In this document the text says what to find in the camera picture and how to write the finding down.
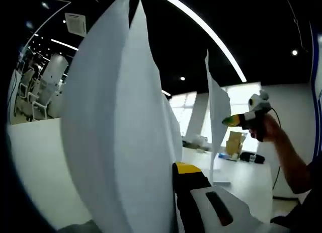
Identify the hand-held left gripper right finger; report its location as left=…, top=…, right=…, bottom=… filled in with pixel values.
left=172, top=162, right=274, bottom=233

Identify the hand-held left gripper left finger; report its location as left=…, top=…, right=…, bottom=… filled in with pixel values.
left=56, top=219, right=101, bottom=233

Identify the white printing paper sheet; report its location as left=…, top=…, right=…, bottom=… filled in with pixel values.
left=205, top=49, right=232, bottom=186
left=201, top=167, right=232, bottom=187

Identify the stack of white printing papers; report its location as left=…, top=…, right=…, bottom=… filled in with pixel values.
left=60, top=0, right=183, bottom=233

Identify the person's right hand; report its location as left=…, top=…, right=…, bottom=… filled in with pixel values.
left=250, top=114, right=282, bottom=143

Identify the cardboard box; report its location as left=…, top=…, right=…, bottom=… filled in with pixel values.
left=225, top=131, right=249, bottom=156

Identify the blue tissue pack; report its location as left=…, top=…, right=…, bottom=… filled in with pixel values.
left=218, top=152, right=238, bottom=161

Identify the white plastic bag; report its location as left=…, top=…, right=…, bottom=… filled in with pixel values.
left=191, top=134, right=209, bottom=149

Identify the black bag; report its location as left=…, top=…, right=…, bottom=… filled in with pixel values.
left=239, top=151, right=266, bottom=165

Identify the long ceiling light strip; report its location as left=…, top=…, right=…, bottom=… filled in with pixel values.
left=150, top=0, right=248, bottom=83

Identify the person's black shirt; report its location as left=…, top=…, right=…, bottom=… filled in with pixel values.
left=270, top=157, right=322, bottom=233

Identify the group of white office chairs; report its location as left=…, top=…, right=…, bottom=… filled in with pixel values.
left=14, top=66, right=63, bottom=122

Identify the ceiling air conditioner unit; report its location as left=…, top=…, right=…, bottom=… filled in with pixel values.
left=64, top=13, right=88, bottom=37

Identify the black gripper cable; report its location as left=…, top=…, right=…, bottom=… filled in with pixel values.
left=270, top=107, right=283, bottom=191

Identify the blue and white wall poster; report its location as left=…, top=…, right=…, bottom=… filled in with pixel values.
left=309, top=24, right=322, bottom=158

